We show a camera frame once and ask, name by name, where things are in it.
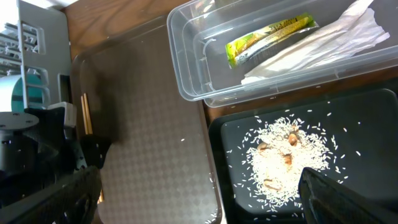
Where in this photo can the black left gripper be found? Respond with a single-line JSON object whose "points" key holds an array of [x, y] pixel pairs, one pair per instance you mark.
{"points": [[67, 155]]}

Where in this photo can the light blue bowl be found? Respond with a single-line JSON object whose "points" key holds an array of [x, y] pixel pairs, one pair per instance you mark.
{"points": [[12, 94]]}

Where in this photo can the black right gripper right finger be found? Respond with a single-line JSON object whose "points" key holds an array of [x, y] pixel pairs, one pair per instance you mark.
{"points": [[326, 201]]}

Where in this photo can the black rectangular tray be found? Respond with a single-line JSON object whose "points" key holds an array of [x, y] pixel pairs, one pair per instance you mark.
{"points": [[376, 171]]}

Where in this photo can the green orange snack wrapper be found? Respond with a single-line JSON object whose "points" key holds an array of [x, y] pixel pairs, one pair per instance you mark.
{"points": [[240, 50]]}

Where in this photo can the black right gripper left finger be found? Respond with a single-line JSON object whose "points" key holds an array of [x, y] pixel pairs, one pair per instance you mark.
{"points": [[72, 199]]}

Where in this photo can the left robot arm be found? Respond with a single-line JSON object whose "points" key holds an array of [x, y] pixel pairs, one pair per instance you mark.
{"points": [[36, 153]]}

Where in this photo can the white napkin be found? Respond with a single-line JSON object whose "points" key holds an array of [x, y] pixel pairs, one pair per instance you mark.
{"points": [[355, 30]]}

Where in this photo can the dark brown serving tray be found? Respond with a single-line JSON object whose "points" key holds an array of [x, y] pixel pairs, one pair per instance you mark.
{"points": [[157, 168]]}

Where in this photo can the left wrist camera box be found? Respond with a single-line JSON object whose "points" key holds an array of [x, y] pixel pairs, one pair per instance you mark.
{"points": [[68, 112]]}

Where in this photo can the clear plastic bin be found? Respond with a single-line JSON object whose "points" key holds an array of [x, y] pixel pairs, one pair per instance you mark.
{"points": [[199, 30]]}

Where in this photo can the grey plastic dish rack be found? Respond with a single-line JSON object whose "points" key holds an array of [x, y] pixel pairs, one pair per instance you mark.
{"points": [[35, 45]]}

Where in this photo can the rice leftovers pile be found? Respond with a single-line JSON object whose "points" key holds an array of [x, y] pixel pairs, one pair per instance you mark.
{"points": [[266, 153]]}

